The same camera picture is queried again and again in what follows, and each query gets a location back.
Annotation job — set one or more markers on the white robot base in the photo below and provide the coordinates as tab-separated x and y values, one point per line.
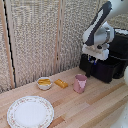
122	120

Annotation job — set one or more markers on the small white bowl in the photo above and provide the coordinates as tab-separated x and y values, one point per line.
44	86

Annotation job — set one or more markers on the black air fryer body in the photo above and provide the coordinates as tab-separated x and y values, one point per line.
120	50

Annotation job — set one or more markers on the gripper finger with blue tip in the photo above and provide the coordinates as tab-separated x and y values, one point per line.
89	59
95	61

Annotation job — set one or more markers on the beige woven folding screen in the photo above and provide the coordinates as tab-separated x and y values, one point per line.
33	36

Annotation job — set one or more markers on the orange food block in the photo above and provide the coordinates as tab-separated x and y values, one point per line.
61	83

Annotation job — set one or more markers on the white floral rim plate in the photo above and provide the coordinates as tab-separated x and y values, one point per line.
30	113

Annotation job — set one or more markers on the yellow food pieces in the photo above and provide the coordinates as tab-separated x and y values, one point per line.
44	81

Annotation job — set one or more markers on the white black Franka robot arm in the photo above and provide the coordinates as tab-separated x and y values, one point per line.
98	31

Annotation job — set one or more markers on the pink cup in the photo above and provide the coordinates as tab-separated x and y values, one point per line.
80	84

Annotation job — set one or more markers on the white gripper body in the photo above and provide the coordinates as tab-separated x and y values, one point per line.
96	53

